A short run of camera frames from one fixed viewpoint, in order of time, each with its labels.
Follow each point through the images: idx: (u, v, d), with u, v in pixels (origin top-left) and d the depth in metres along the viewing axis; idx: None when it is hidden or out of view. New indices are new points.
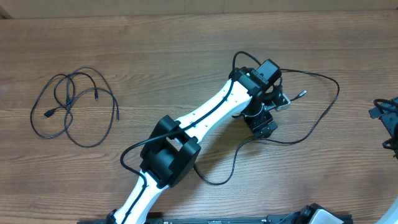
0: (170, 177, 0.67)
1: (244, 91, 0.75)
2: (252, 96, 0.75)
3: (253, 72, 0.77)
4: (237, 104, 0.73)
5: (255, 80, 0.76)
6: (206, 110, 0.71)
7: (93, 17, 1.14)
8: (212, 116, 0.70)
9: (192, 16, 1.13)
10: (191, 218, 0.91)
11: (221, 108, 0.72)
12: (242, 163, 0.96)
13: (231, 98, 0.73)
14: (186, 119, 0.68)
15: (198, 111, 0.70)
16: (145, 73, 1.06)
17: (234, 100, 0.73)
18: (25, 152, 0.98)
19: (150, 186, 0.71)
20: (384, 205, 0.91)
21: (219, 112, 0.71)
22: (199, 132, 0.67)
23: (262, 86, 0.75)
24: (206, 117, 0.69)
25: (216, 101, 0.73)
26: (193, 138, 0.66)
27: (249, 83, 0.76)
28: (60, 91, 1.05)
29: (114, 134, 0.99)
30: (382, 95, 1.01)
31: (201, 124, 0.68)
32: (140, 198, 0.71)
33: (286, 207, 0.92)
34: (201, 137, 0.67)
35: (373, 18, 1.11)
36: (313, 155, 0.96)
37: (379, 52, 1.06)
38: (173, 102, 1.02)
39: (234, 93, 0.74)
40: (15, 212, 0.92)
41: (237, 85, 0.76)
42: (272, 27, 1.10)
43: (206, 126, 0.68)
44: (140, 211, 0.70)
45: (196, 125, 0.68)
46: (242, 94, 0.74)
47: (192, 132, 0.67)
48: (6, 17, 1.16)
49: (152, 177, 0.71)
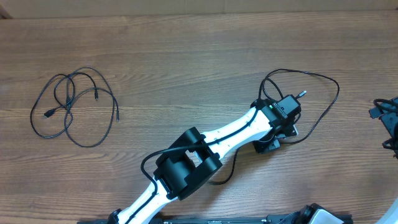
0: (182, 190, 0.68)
1: (267, 121, 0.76)
2: (271, 127, 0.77)
3: (275, 105, 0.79)
4: (259, 132, 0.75)
5: (276, 113, 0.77)
6: (229, 130, 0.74)
7: (93, 17, 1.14)
8: (235, 139, 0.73)
9: (192, 16, 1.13)
10: (191, 218, 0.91)
11: (243, 133, 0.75)
12: (242, 163, 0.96)
13: (253, 126, 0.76)
14: (211, 134, 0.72)
15: (223, 130, 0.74)
16: (145, 73, 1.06)
17: (255, 127, 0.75)
18: (25, 152, 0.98)
19: (160, 195, 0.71)
20: (384, 205, 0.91)
21: (240, 135, 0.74)
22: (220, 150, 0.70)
23: (282, 120, 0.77)
24: (229, 137, 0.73)
25: (239, 124, 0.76)
26: (215, 154, 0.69)
27: (270, 115, 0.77)
28: (59, 91, 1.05)
29: (113, 134, 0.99)
30: (382, 95, 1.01)
31: (224, 143, 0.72)
32: (147, 204, 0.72)
33: (286, 207, 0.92)
34: (222, 155, 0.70)
35: (374, 18, 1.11)
36: (313, 155, 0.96)
37: (379, 52, 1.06)
38: (174, 102, 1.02)
39: (257, 120, 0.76)
40: (15, 212, 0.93)
41: (260, 114, 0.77)
42: (272, 27, 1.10)
43: (229, 145, 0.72)
44: (144, 216, 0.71)
45: (219, 142, 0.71)
46: (264, 123, 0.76)
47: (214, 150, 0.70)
48: (6, 17, 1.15)
49: (163, 186, 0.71)
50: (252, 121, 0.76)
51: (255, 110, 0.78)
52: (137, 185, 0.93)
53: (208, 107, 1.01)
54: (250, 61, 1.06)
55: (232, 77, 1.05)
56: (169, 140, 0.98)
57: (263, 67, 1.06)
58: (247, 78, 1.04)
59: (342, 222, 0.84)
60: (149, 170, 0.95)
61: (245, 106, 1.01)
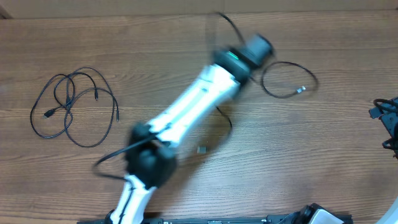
0: (156, 171, 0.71)
1: (224, 79, 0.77)
2: (234, 80, 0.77)
3: (242, 51, 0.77)
4: (217, 93, 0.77)
5: (242, 59, 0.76)
6: (180, 108, 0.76)
7: (92, 17, 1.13)
8: (188, 115, 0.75)
9: (192, 16, 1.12)
10: (191, 218, 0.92)
11: (200, 102, 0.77)
12: (242, 163, 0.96)
13: (210, 89, 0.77)
14: (161, 119, 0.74)
15: (173, 111, 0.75)
16: (145, 73, 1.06)
17: (209, 90, 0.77)
18: (25, 152, 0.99)
19: (138, 187, 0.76)
20: (384, 205, 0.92)
21: (197, 109, 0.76)
22: (173, 134, 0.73)
23: (247, 65, 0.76)
24: (181, 116, 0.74)
25: (194, 94, 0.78)
26: (168, 142, 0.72)
27: (234, 64, 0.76)
28: (59, 91, 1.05)
29: (114, 134, 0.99)
30: (382, 96, 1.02)
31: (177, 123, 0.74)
32: (130, 200, 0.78)
33: (286, 207, 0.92)
34: (177, 138, 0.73)
35: (374, 18, 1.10)
36: (313, 155, 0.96)
37: (379, 52, 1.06)
38: (173, 102, 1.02)
39: (215, 81, 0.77)
40: (16, 212, 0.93)
41: (219, 71, 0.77)
42: (273, 27, 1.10)
43: (183, 125, 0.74)
44: (134, 210, 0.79)
45: (170, 126, 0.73)
46: (222, 80, 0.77)
47: (166, 136, 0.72)
48: (6, 17, 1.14)
49: (136, 177, 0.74)
50: (208, 85, 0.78)
51: (212, 71, 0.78)
52: None
53: None
54: None
55: None
56: None
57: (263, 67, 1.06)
58: None
59: (342, 221, 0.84)
60: None
61: (245, 106, 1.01)
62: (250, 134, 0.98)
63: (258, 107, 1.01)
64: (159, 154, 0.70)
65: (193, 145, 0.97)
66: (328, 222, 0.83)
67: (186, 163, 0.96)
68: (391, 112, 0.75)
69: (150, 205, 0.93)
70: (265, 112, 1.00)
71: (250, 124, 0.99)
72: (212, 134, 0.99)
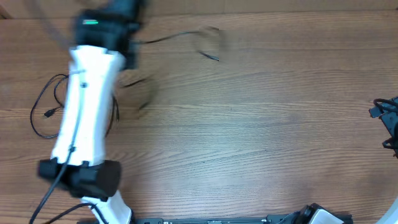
0: (104, 191, 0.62)
1: (101, 58, 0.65)
2: (114, 50, 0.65)
3: (80, 22, 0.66)
4: (104, 78, 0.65)
5: (100, 21, 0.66)
6: (71, 124, 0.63)
7: None
8: (87, 121, 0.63)
9: (192, 16, 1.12)
10: (191, 218, 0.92)
11: (87, 101, 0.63)
12: (242, 163, 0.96)
13: (87, 81, 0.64)
14: (61, 145, 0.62)
15: (64, 130, 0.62)
16: (145, 73, 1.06)
17: (95, 76, 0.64)
18: (25, 152, 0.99)
19: (99, 203, 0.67)
20: (384, 205, 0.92)
21: (89, 111, 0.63)
22: (86, 152, 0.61)
23: (120, 18, 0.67)
24: (78, 129, 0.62)
25: (76, 91, 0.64)
26: (83, 163, 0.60)
27: (96, 28, 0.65)
28: (59, 91, 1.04)
29: (114, 134, 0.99)
30: (382, 96, 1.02)
31: (83, 134, 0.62)
32: (101, 211, 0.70)
33: (286, 207, 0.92)
34: (92, 150, 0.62)
35: (374, 18, 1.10)
36: (313, 155, 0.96)
37: (379, 52, 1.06)
38: (174, 102, 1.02)
39: (87, 68, 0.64)
40: (16, 212, 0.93)
41: (86, 50, 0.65)
42: (272, 27, 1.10)
43: (86, 138, 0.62)
44: (111, 214, 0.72)
45: (75, 147, 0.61)
46: (97, 63, 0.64)
47: (81, 152, 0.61)
48: (7, 17, 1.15)
49: (93, 198, 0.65)
50: (84, 73, 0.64)
51: (78, 62, 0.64)
52: (137, 185, 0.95)
53: (208, 107, 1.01)
54: (250, 60, 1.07)
55: (232, 77, 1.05)
56: (170, 140, 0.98)
57: (263, 67, 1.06)
58: (247, 78, 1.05)
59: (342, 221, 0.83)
60: (149, 170, 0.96)
61: (245, 106, 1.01)
62: (250, 134, 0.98)
63: (259, 107, 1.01)
64: (93, 175, 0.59)
65: (193, 145, 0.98)
66: (329, 222, 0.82)
67: (186, 163, 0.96)
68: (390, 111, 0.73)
69: (150, 205, 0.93)
70: (265, 112, 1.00)
71: (251, 124, 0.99)
72: (212, 134, 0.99)
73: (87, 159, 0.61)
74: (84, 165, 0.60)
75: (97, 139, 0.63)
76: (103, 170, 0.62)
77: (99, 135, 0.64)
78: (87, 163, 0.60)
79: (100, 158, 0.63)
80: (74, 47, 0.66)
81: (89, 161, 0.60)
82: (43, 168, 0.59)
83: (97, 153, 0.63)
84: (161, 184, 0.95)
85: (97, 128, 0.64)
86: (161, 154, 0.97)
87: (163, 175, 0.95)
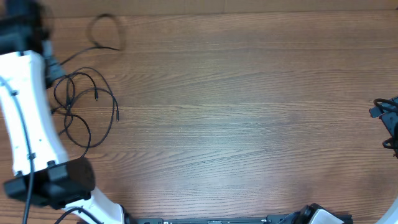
0: (91, 182, 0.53)
1: (20, 61, 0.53)
2: (27, 50, 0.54)
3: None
4: (32, 77, 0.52)
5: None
6: (16, 134, 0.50)
7: (92, 17, 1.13)
8: (32, 123, 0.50)
9: (192, 17, 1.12)
10: (191, 218, 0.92)
11: (25, 102, 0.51)
12: (242, 163, 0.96)
13: (17, 86, 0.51)
14: (17, 160, 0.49)
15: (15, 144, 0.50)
16: (145, 73, 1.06)
17: (23, 78, 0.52)
18: None
19: (84, 204, 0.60)
20: (384, 205, 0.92)
21: (30, 111, 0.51)
22: (45, 154, 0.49)
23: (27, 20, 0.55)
24: (27, 134, 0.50)
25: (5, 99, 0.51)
26: (51, 163, 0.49)
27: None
28: (59, 92, 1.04)
29: (114, 134, 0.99)
30: (382, 96, 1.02)
31: (35, 137, 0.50)
32: (91, 213, 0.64)
33: (286, 207, 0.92)
34: (50, 150, 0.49)
35: (374, 18, 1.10)
36: (313, 155, 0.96)
37: (379, 52, 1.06)
38: (173, 102, 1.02)
39: (10, 72, 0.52)
40: (16, 212, 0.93)
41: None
42: (272, 27, 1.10)
43: (40, 139, 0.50)
44: (103, 212, 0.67)
45: (34, 154, 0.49)
46: (20, 67, 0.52)
47: (42, 156, 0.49)
48: None
49: (74, 203, 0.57)
50: (9, 79, 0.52)
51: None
52: (137, 185, 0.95)
53: (208, 107, 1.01)
54: (250, 60, 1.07)
55: (232, 77, 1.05)
56: (170, 140, 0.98)
57: (263, 67, 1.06)
58: (247, 78, 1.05)
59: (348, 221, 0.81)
60: (149, 170, 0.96)
61: (245, 106, 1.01)
62: (250, 134, 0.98)
63: (259, 107, 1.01)
64: (64, 170, 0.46)
65: (193, 145, 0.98)
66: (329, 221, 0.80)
67: (186, 163, 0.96)
68: (390, 111, 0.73)
69: (150, 205, 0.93)
70: (265, 112, 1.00)
71: (251, 124, 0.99)
72: (212, 134, 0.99)
73: (50, 160, 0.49)
74: (49, 166, 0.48)
75: (52, 137, 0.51)
76: (71, 163, 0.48)
77: (52, 132, 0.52)
78: (53, 163, 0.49)
79: (64, 156, 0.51)
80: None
81: (54, 160, 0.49)
82: (10, 188, 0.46)
83: (57, 150, 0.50)
84: (161, 184, 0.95)
85: (45, 127, 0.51)
86: (161, 154, 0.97)
87: (163, 175, 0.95)
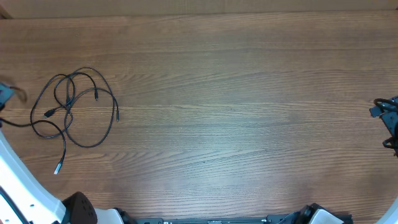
0: (92, 213, 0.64)
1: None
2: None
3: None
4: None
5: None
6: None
7: (93, 17, 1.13)
8: (12, 191, 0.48)
9: (192, 17, 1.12)
10: (191, 218, 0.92)
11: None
12: (242, 163, 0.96)
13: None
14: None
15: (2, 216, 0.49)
16: (145, 73, 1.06)
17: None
18: (25, 152, 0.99)
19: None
20: (384, 204, 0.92)
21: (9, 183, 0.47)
22: (43, 217, 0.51)
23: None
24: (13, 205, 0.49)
25: None
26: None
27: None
28: (60, 91, 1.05)
29: (114, 134, 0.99)
30: (382, 96, 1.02)
31: (25, 203, 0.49)
32: None
33: (286, 207, 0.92)
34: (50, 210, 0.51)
35: (374, 18, 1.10)
36: (313, 155, 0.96)
37: (379, 52, 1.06)
38: (173, 102, 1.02)
39: None
40: None
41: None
42: (272, 27, 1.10)
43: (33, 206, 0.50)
44: None
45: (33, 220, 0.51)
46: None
47: (41, 220, 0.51)
48: (6, 18, 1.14)
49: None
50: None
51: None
52: (137, 185, 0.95)
53: (208, 107, 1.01)
54: (250, 61, 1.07)
55: (232, 77, 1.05)
56: (170, 140, 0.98)
57: (263, 67, 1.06)
58: (247, 78, 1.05)
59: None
60: (149, 170, 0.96)
61: (245, 106, 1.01)
62: (250, 134, 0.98)
63: (259, 107, 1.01)
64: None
65: (193, 145, 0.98)
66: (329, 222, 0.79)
67: (186, 163, 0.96)
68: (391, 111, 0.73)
69: (150, 205, 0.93)
70: (265, 112, 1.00)
71: (251, 124, 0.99)
72: (212, 134, 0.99)
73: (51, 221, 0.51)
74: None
75: (40, 195, 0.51)
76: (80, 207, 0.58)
77: (36, 188, 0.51)
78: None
79: (60, 208, 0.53)
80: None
81: (56, 219, 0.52)
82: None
83: (53, 206, 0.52)
84: (161, 184, 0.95)
85: (32, 186, 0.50)
86: (161, 154, 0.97)
87: (163, 175, 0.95)
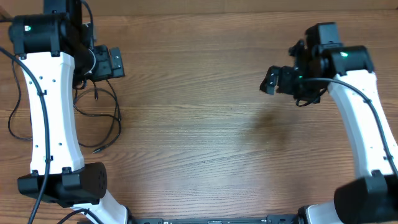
0: (100, 191, 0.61)
1: (53, 60, 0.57)
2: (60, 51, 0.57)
3: (13, 31, 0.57)
4: (60, 81, 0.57)
5: (38, 22, 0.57)
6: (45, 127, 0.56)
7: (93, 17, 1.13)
8: (54, 122, 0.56)
9: (192, 16, 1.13)
10: (191, 218, 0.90)
11: (50, 105, 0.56)
12: (242, 163, 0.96)
13: (45, 86, 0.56)
14: (35, 159, 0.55)
15: (41, 140, 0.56)
16: (145, 73, 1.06)
17: (52, 80, 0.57)
18: (25, 152, 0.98)
19: (91, 207, 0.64)
20: None
21: (55, 115, 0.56)
22: (62, 160, 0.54)
23: (56, 18, 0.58)
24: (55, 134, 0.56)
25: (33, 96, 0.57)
26: (66, 169, 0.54)
27: (37, 31, 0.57)
28: None
29: (114, 134, 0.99)
30: (383, 96, 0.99)
31: (56, 139, 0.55)
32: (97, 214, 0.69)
33: (287, 208, 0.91)
34: (72, 155, 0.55)
35: (374, 18, 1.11)
36: (314, 155, 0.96)
37: (379, 51, 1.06)
38: (174, 102, 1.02)
39: (41, 71, 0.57)
40: (15, 212, 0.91)
41: (34, 56, 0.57)
42: (272, 27, 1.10)
43: (60, 144, 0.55)
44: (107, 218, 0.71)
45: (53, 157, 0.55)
46: (53, 69, 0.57)
47: (60, 160, 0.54)
48: (6, 17, 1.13)
49: (82, 203, 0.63)
50: (40, 79, 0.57)
51: (25, 70, 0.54)
52: (137, 185, 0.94)
53: (208, 107, 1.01)
54: (250, 60, 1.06)
55: (232, 77, 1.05)
56: (169, 140, 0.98)
57: (263, 67, 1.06)
58: (247, 78, 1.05)
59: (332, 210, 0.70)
60: (148, 170, 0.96)
61: (245, 106, 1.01)
62: (250, 134, 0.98)
63: (259, 107, 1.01)
64: (78, 180, 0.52)
65: (193, 145, 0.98)
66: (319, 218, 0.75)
67: (186, 163, 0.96)
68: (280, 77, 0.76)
69: (150, 205, 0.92)
70: (265, 112, 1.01)
71: (251, 124, 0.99)
72: (212, 133, 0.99)
73: (66, 166, 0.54)
74: (64, 172, 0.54)
75: (71, 142, 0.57)
76: (89, 175, 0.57)
77: (72, 137, 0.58)
78: (68, 170, 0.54)
79: (80, 163, 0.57)
80: (18, 58, 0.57)
81: (69, 167, 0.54)
82: (23, 185, 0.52)
83: (75, 157, 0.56)
84: (161, 184, 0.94)
85: (69, 134, 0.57)
86: (161, 154, 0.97)
87: (162, 175, 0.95)
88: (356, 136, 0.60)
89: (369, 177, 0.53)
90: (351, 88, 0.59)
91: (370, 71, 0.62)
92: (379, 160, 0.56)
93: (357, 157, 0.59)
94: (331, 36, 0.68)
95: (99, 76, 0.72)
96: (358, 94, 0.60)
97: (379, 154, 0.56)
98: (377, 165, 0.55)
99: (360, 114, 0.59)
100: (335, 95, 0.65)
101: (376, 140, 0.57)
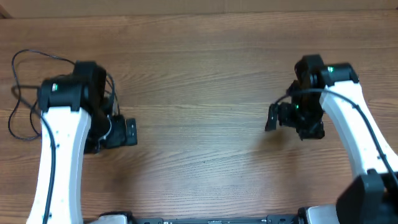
0: None
1: (71, 117, 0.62)
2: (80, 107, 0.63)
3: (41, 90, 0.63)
4: (74, 135, 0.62)
5: (64, 83, 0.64)
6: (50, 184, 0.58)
7: (93, 17, 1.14)
8: (60, 178, 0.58)
9: (192, 16, 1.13)
10: (191, 218, 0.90)
11: (60, 160, 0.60)
12: (242, 163, 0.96)
13: (59, 140, 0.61)
14: (33, 214, 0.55)
15: (43, 195, 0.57)
16: (145, 73, 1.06)
17: (66, 135, 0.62)
18: (25, 152, 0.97)
19: None
20: None
21: (62, 171, 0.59)
22: (61, 217, 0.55)
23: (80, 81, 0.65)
24: (59, 189, 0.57)
25: (46, 152, 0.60)
26: None
27: (62, 91, 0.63)
28: None
29: None
30: (383, 96, 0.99)
31: (58, 195, 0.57)
32: None
33: (287, 208, 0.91)
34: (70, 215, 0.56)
35: (373, 18, 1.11)
36: (314, 155, 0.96)
37: (379, 51, 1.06)
38: (174, 102, 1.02)
39: (58, 129, 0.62)
40: (15, 212, 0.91)
41: (55, 112, 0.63)
42: (272, 27, 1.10)
43: (63, 201, 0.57)
44: None
45: (52, 214, 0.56)
46: (69, 125, 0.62)
47: (58, 218, 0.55)
48: (6, 17, 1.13)
49: None
50: (56, 133, 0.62)
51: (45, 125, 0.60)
52: (137, 185, 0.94)
53: (208, 107, 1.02)
54: (250, 60, 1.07)
55: (233, 77, 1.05)
56: (169, 140, 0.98)
57: (263, 66, 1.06)
58: (246, 78, 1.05)
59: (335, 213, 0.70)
60: (149, 170, 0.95)
61: (245, 106, 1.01)
62: (250, 134, 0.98)
63: (259, 107, 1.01)
64: None
65: (193, 145, 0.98)
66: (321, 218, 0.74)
67: (186, 163, 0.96)
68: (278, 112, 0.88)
69: (150, 205, 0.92)
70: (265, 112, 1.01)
71: (251, 124, 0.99)
72: (212, 133, 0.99)
73: None
74: None
75: (72, 200, 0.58)
76: None
77: (73, 195, 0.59)
78: None
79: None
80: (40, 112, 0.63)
81: None
82: None
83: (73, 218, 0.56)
84: (161, 184, 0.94)
85: (71, 191, 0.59)
86: (161, 154, 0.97)
87: (163, 175, 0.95)
88: (351, 142, 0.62)
89: (365, 175, 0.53)
90: (338, 96, 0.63)
91: (356, 83, 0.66)
92: (374, 158, 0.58)
93: (353, 160, 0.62)
94: (318, 61, 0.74)
95: (111, 142, 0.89)
96: (346, 102, 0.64)
97: (373, 154, 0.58)
98: (372, 167, 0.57)
99: (351, 119, 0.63)
100: (327, 107, 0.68)
101: (370, 144, 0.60)
